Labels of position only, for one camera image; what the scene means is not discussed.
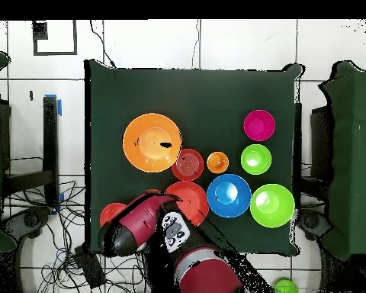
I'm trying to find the large orange bowl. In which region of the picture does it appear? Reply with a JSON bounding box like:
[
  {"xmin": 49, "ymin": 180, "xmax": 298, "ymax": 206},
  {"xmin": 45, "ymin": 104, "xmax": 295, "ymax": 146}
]
[{"xmin": 122, "ymin": 112, "xmax": 183, "ymax": 174}]

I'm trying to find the large red bowl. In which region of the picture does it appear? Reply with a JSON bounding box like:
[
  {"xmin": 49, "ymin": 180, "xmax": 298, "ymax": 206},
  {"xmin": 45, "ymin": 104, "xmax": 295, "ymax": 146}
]
[
  {"xmin": 164, "ymin": 180, "xmax": 210, "ymax": 228},
  {"xmin": 99, "ymin": 201, "xmax": 127, "ymax": 228}
]

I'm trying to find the small red bowl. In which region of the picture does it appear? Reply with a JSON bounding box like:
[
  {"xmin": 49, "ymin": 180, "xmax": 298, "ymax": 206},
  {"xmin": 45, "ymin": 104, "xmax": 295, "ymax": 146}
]
[{"xmin": 171, "ymin": 148, "xmax": 205, "ymax": 182}]

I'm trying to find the orange cup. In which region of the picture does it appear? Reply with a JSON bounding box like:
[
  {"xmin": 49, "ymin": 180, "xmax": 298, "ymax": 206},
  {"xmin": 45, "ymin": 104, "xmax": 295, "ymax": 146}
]
[{"xmin": 206, "ymin": 151, "xmax": 230, "ymax": 175}]

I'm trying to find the blue bowl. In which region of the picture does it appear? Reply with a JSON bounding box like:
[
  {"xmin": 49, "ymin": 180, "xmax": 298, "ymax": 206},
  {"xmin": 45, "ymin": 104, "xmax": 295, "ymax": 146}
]
[{"xmin": 206, "ymin": 173, "xmax": 252, "ymax": 219}]

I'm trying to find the dark green table cloth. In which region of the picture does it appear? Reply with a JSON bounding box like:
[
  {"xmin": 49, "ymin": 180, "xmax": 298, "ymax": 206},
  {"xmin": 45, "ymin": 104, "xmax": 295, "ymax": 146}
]
[{"xmin": 84, "ymin": 59, "xmax": 306, "ymax": 256}]

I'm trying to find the small green bowl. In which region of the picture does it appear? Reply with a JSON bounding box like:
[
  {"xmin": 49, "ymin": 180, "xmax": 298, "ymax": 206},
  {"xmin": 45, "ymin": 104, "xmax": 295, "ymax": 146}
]
[{"xmin": 240, "ymin": 143, "xmax": 273, "ymax": 175}]

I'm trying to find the pink bowl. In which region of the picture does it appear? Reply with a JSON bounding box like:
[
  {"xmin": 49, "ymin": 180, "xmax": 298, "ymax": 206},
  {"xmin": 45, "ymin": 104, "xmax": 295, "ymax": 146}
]
[{"xmin": 242, "ymin": 109, "xmax": 276, "ymax": 142}]

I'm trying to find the large green bowl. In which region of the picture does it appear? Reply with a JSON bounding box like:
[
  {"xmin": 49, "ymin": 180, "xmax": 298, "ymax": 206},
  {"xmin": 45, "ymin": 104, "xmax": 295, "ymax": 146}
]
[{"xmin": 249, "ymin": 183, "xmax": 296, "ymax": 229}]

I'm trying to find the blue tape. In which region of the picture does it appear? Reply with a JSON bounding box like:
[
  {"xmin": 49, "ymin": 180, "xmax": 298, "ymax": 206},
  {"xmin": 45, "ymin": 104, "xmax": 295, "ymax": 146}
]
[{"xmin": 43, "ymin": 93, "xmax": 63, "ymax": 117}]

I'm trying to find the black power strip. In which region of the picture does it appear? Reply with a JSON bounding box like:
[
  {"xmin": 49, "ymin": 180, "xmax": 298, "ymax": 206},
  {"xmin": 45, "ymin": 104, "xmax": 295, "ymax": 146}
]
[{"xmin": 72, "ymin": 244, "xmax": 108, "ymax": 290}]

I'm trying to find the black chair base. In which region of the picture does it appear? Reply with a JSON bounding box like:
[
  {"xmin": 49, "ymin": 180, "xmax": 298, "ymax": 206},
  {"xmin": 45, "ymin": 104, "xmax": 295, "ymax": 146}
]
[
  {"xmin": 0, "ymin": 206, "xmax": 53, "ymax": 240},
  {"xmin": 295, "ymin": 210, "xmax": 333, "ymax": 242}
]

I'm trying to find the green bowl on floor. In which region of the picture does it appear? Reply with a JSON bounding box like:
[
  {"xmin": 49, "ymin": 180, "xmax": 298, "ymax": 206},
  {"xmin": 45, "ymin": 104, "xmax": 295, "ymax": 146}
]
[{"xmin": 272, "ymin": 277, "xmax": 300, "ymax": 293}]

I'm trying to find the thin black cable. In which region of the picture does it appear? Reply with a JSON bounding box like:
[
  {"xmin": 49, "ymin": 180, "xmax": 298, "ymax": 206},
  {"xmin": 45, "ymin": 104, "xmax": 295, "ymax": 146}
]
[
  {"xmin": 89, "ymin": 19, "xmax": 117, "ymax": 68},
  {"xmin": 191, "ymin": 19, "xmax": 201, "ymax": 69}
]

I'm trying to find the tangle of black cables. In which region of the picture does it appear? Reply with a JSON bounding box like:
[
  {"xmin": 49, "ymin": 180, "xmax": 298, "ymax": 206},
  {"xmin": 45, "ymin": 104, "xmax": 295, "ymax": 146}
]
[{"xmin": 2, "ymin": 179, "xmax": 153, "ymax": 293}]

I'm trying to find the black stool frame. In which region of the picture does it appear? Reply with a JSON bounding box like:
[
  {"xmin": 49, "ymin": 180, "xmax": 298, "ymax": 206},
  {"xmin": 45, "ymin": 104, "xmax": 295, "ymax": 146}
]
[
  {"xmin": 294, "ymin": 103, "xmax": 335, "ymax": 211},
  {"xmin": 1, "ymin": 96, "xmax": 60, "ymax": 208}
]

